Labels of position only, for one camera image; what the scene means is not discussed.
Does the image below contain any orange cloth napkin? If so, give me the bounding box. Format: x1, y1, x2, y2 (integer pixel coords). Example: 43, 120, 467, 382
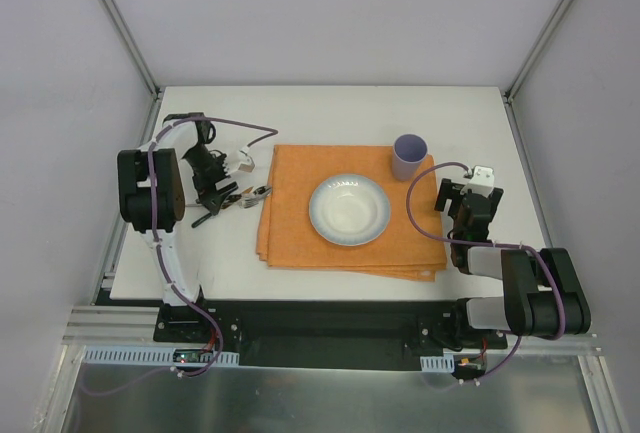
256, 144, 448, 281

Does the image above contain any right aluminium frame post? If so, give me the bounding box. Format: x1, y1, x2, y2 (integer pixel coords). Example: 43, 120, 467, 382
503, 0, 606, 102

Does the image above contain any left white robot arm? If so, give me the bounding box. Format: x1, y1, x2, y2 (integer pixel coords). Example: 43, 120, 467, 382
117, 113, 238, 306

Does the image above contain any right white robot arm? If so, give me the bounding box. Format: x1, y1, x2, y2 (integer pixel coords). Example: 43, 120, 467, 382
435, 179, 591, 348

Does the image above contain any silver spoon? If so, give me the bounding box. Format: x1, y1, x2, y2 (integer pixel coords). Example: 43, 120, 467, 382
228, 185, 272, 207

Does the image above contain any silver fork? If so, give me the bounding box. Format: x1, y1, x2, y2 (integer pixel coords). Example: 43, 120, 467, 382
184, 195, 264, 212

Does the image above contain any gold-tipped knife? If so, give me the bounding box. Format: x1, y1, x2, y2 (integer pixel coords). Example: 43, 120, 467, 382
191, 203, 232, 228

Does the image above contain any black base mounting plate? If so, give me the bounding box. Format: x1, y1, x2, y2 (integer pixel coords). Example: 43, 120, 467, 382
153, 300, 507, 371

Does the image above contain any left aluminium frame post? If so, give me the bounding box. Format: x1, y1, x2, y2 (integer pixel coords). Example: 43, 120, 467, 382
74, 0, 162, 99

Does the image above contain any lilac plastic cup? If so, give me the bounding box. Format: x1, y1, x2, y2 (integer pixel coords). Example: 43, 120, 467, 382
391, 134, 428, 182

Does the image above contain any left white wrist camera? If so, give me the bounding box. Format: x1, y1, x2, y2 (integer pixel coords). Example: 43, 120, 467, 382
224, 147, 255, 176

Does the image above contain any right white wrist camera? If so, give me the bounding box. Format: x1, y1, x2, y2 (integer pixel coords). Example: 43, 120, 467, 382
463, 165, 495, 190

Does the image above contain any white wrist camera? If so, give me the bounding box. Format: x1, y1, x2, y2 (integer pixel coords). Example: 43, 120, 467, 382
224, 147, 255, 176
463, 165, 495, 190

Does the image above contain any aluminium frame post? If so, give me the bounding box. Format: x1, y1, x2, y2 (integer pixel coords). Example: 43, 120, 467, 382
503, 0, 606, 102
74, 0, 162, 99

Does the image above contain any white blue-rimmed plate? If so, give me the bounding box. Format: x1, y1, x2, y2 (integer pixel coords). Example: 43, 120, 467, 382
308, 174, 391, 247

